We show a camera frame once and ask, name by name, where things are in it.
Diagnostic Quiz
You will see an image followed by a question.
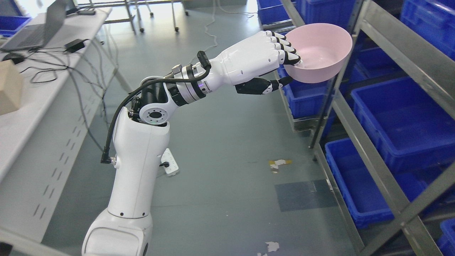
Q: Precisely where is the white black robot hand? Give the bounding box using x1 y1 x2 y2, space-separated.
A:
200 31 302 95

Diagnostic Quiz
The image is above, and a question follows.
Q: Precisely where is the cardboard box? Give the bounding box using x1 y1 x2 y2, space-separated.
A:
0 60 24 115

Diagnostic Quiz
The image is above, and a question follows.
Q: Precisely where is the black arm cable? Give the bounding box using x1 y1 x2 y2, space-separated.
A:
101 51 212 164

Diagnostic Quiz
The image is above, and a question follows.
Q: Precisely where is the white desk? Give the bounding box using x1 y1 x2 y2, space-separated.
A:
0 7 131 256

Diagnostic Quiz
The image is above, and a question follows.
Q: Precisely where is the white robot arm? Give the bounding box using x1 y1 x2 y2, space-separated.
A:
81 60 212 256

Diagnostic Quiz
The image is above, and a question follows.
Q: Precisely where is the black power adapter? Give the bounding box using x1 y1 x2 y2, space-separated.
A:
64 39 86 53

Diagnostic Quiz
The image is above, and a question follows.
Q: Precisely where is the stainless steel shelf rack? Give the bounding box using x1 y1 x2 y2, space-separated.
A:
277 0 455 256

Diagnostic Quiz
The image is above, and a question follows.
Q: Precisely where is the white power strip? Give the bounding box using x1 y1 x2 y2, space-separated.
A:
160 148 180 176

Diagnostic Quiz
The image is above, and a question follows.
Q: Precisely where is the pink plastic bowl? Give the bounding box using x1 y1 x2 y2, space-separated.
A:
284 23 353 83

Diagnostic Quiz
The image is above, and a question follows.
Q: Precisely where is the grey laptop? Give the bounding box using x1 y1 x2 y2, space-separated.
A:
1 0 66 52

